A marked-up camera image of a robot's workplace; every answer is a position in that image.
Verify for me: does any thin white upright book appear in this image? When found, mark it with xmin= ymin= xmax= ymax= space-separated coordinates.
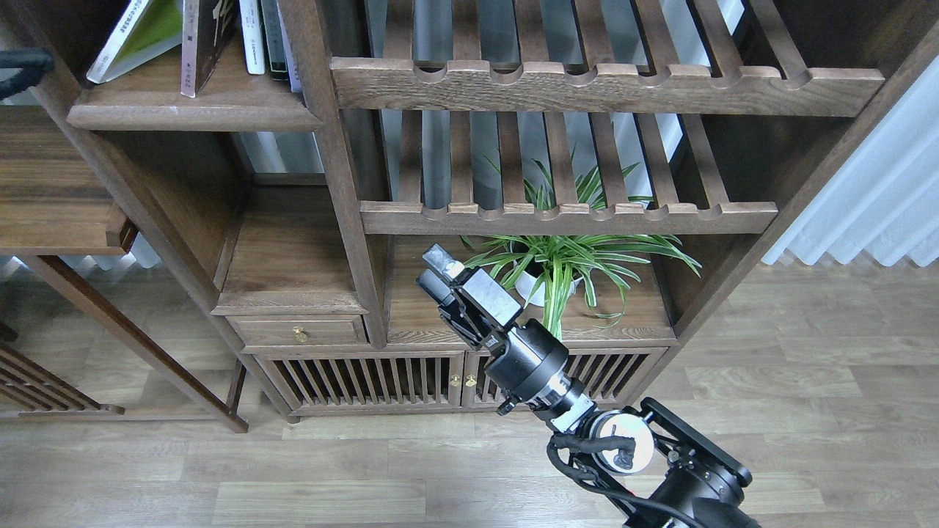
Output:
xmin=277 ymin=1 xmax=302 ymax=93

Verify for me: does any dark maroon book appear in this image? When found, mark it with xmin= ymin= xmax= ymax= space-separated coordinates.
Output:
xmin=180 ymin=1 xmax=238 ymax=98

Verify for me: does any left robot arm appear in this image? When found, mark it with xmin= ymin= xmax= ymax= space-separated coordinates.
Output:
xmin=1 ymin=48 xmax=56 ymax=99

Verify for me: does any green spider plant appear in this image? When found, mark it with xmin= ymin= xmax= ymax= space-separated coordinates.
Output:
xmin=458 ymin=147 xmax=704 ymax=342

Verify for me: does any yellow green book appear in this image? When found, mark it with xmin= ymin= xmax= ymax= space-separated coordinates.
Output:
xmin=85 ymin=1 xmax=183 ymax=84

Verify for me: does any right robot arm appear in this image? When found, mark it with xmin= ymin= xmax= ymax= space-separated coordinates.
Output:
xmin=417 ymin=244 xmax=757 ymax=527

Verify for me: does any dark green upright book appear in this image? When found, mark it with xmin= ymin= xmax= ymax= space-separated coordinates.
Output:
xmin=260 ymin=0 xmax=288 ymax=81

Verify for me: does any dark wooden bookshelf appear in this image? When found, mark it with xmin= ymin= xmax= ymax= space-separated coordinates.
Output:
xmin=2 ymin=1 xmax=937 ymax=421

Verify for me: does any wooden slatted chair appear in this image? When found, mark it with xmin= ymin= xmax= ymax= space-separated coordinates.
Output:
xmin=1 ymin=323 xmax=125 ymax=418

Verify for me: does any wooden side table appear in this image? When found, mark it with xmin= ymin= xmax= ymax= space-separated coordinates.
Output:
xmin=1 ymin=105 xmax=248 ymax=433

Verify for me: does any white curtain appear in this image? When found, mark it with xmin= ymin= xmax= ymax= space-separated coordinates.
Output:
xmin=762 ymin=61 xmax=938 ymax=267

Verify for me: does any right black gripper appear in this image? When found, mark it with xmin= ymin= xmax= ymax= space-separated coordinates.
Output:
xmin=417 ymin=244 xmax=570 ymax=417

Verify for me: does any brass drawer knob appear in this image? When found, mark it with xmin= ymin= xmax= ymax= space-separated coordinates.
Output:
xmin=293 ymin=326 xmax=309 ymax=344

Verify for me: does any white plant pot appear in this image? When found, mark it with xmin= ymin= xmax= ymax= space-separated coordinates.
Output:
xmin=514 ymin=257 xmax=584 ymax=313

